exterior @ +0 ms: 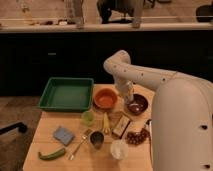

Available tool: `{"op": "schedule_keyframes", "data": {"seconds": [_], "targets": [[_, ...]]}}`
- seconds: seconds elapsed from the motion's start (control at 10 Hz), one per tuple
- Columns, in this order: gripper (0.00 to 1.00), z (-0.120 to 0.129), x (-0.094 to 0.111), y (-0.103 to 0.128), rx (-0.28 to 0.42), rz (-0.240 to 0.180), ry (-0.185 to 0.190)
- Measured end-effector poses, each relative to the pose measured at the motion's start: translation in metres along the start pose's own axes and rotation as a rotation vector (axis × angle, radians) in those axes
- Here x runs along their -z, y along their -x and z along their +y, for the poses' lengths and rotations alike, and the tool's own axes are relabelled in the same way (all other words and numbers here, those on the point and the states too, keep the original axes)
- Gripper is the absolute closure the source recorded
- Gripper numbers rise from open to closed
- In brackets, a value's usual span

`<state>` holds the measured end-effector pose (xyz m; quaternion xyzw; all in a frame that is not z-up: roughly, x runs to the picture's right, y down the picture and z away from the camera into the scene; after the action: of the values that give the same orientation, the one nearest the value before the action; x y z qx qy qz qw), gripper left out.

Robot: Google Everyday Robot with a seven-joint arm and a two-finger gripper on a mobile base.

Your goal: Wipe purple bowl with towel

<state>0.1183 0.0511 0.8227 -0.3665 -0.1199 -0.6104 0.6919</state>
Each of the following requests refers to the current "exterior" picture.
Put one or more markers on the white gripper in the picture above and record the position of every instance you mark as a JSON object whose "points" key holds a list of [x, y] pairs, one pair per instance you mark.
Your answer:
{"points": [[127, 92]]}

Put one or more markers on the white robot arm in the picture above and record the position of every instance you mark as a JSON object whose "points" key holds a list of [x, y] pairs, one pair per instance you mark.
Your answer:
{"points": [[181, 113]]}

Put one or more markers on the dark purple bowl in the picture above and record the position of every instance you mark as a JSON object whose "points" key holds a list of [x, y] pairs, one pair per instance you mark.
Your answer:
{"points": [[138, 105]]}

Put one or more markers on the orange bowl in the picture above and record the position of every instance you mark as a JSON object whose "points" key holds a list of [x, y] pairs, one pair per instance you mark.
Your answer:
{"points": [[105, 98]]}

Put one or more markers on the brown snack box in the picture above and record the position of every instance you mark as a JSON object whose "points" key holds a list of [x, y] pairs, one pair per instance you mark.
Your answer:
{"points": [[121, 126]]}

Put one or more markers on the yellow banana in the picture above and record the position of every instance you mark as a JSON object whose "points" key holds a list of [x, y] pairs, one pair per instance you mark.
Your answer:
{"points": [[106, 125]]}

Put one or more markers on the light green cup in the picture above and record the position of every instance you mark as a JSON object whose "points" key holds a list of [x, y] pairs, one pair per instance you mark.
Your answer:
{"points": [[88, 118]]}

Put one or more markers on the dark metal cup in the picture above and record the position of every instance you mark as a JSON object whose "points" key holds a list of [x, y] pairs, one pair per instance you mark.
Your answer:
{"points": [[97, 139]]}

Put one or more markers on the metal spoon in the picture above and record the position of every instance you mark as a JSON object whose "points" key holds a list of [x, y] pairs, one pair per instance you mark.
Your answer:
{"points": [[84, 137]]}

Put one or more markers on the green plastic tray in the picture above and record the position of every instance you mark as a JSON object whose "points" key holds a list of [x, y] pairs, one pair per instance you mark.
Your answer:
{"points": [[62, 94]]}

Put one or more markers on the blue sponge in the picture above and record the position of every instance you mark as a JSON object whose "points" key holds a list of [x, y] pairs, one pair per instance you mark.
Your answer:
{"points": [[63, 135]]}

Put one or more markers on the green chili pepper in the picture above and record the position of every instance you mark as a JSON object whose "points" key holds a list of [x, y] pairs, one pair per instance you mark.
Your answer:
{"points": [[59, 153]]}

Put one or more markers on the black office chair base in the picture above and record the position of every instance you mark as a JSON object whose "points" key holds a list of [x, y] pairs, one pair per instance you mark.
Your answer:
{"points": [[22, 128]]}

